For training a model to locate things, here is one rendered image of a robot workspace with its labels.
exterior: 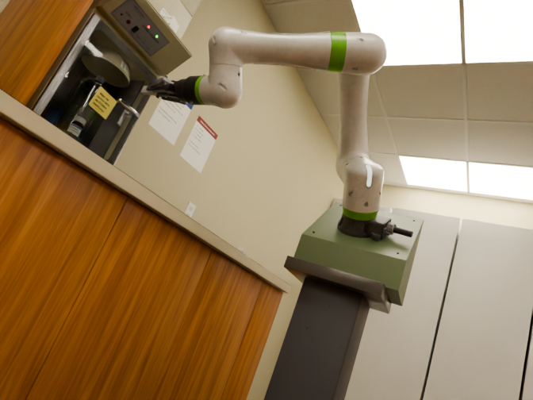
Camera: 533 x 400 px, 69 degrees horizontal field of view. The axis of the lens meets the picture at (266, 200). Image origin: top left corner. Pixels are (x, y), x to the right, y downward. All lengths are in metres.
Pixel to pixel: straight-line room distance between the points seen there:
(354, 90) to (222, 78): 0.48
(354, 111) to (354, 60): 0.25
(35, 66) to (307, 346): 1.11
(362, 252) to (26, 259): 0.94
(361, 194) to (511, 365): 2.51
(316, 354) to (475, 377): 2.42
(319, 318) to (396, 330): 2.41
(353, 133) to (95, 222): 0.90
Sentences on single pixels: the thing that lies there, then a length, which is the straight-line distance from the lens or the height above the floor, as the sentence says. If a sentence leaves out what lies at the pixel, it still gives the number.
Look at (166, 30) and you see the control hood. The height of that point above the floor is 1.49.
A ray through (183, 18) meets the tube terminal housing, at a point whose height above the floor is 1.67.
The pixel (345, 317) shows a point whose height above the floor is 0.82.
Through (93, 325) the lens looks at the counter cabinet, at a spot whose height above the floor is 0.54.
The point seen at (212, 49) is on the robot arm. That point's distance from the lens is 1.25.
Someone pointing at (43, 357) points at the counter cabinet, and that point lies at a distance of 1.19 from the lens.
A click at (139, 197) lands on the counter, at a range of 1.17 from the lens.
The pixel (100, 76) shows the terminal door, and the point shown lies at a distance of 1.43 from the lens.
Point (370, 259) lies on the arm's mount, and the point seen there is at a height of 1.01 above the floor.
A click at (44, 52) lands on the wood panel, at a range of 1.27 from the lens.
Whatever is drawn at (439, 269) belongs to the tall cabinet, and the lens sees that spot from 3.76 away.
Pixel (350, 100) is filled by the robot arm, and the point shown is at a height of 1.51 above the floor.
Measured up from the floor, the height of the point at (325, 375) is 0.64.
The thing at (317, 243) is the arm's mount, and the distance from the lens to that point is 1.36.
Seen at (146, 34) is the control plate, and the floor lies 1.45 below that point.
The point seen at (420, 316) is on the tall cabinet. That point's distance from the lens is 3.68.
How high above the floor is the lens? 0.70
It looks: 17 degrees up
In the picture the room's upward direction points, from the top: 21 degrees clockwise
